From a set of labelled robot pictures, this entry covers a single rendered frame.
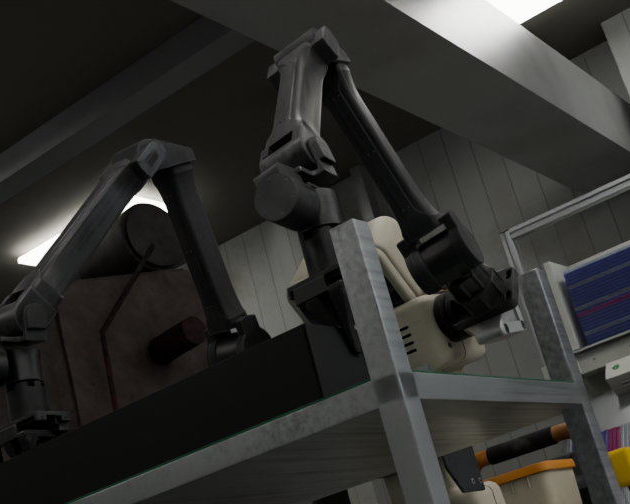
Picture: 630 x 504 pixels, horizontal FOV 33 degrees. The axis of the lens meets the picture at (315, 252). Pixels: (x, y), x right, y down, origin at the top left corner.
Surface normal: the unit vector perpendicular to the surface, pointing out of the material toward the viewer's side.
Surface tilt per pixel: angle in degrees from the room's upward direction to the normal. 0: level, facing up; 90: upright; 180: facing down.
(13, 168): 90
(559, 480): 92
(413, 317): 98
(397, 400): 90
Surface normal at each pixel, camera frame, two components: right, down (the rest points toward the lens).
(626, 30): -0.57, -0.13
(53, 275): 0.74, -0.39
